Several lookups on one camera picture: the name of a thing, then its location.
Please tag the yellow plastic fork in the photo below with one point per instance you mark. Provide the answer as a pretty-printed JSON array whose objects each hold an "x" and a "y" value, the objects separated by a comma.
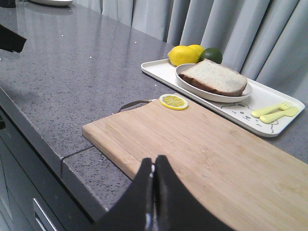
[{"x": 267, "y": 110}]

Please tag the yellow plastic spoon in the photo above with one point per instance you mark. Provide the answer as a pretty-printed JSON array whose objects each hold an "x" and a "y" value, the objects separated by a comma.
[{"x": 290, "y": 112}]

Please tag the wooden cutting board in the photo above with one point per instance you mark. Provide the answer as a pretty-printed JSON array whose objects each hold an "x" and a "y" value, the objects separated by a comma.
[{"x": 245, "y": 181}]

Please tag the white bread slice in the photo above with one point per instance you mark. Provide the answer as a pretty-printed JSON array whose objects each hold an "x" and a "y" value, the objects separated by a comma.
[{"x": 214, "y": 78}]

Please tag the yellow lemon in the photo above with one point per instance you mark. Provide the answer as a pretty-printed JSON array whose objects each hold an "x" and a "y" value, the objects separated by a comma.
[
  {"x": 197, "y": 48},
  {"x": 182, "y": 55}
]

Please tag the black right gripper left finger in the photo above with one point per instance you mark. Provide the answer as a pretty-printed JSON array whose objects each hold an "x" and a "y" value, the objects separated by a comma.
[{"x": 134, "y": 211}]

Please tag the white round plate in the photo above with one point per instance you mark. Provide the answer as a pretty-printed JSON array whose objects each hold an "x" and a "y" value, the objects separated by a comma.
[{"x": 190, "y": 89}]

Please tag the lemon slice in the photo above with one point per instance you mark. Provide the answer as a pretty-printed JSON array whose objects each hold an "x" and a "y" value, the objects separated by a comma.
[{"x": 173, "y": 102}]

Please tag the grey curtain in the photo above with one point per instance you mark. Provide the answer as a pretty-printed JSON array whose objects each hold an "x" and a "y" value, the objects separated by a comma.
[{"x": 266, "y": 40}]

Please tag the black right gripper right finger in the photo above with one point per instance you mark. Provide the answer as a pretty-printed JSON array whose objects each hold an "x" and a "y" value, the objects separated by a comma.
[{"x": 177, "y": 209}]

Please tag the metal drawer handle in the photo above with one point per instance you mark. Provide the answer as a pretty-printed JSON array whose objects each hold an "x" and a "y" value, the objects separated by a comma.
[{"x": 42, "y": 218}]

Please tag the green lime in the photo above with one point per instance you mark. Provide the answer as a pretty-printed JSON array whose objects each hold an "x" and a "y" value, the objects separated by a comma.
[{"x": 212, "y": 54}]

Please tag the white rectangular tray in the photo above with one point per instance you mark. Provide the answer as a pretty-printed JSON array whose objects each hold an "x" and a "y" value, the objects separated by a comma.
[{"x": 238, "y": 112}]

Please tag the metal board handle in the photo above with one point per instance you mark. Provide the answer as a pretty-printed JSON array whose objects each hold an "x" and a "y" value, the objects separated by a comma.
[{"x": 131, "y": 104}]

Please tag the white dish far corner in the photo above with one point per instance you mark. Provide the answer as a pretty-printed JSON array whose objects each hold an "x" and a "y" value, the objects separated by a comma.
[{"x": 54, "y": 3}]

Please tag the black object at left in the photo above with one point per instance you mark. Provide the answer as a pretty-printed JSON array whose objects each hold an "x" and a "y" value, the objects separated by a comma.
[{"x": 10, "y": 41}]

